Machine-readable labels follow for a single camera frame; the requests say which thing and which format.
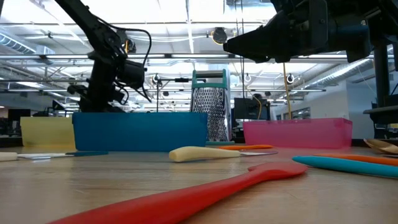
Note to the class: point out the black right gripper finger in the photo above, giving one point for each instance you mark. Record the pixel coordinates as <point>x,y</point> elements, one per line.
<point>270,59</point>
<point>264,39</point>

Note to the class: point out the teal blue plastic bin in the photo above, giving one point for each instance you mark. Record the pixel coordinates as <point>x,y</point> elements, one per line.
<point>140,130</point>

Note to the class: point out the pink plastic bin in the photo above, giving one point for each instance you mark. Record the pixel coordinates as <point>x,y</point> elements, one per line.
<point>295,133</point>

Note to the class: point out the orange silicone spatula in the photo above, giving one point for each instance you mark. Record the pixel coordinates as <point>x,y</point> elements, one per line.
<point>248,147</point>
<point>373,160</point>

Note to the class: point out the red silicone spatula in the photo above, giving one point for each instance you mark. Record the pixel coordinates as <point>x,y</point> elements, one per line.
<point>186,199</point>

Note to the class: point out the blue silicone spatula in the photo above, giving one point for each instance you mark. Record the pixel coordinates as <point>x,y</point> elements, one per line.
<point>342,165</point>

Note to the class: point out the wooden utensil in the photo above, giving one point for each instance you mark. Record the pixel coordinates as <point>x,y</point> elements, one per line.
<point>384,146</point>

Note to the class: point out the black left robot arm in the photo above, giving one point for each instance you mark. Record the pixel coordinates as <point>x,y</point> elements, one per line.
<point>90,25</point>

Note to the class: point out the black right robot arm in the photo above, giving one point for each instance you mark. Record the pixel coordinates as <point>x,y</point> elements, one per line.
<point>351,40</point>

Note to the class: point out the white round ceiling reel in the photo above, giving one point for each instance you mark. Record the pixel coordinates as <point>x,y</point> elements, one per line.
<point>289,78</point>
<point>247,77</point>

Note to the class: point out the black background monitor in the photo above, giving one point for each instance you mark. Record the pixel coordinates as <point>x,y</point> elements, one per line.
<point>248,109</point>

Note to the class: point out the yellow plastic bin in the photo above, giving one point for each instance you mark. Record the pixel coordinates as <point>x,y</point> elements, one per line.
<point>46,132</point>

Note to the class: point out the long ceiling light bar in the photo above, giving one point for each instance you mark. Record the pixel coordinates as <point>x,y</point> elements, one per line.
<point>199,56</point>

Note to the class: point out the black monitor stand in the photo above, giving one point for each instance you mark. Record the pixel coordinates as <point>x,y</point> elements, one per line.
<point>382,84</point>

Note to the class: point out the grey desk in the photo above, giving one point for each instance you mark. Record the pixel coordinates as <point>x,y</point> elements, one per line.
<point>382,113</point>

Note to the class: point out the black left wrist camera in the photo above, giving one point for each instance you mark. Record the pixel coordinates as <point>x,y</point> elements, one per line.
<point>132,74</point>

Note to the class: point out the black camera stand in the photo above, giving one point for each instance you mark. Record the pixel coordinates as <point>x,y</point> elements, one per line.
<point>157,93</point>

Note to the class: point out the silver ventilation duct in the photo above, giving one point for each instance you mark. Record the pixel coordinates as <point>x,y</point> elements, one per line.
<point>342,73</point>

